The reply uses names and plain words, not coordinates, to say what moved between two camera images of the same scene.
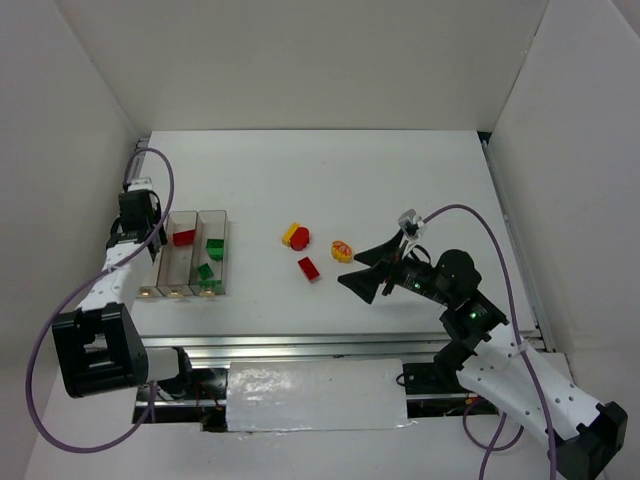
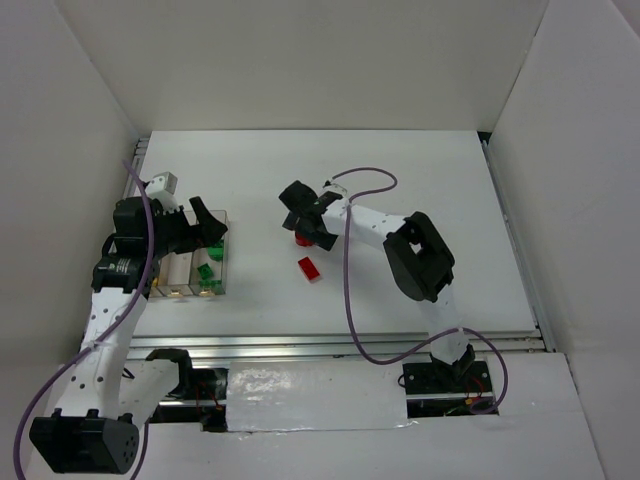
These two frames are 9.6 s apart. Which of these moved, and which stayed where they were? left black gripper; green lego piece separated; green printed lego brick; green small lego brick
Moved: left black gripper
Stayed: green printed lego brick; green lego piece separated; green small lego brick
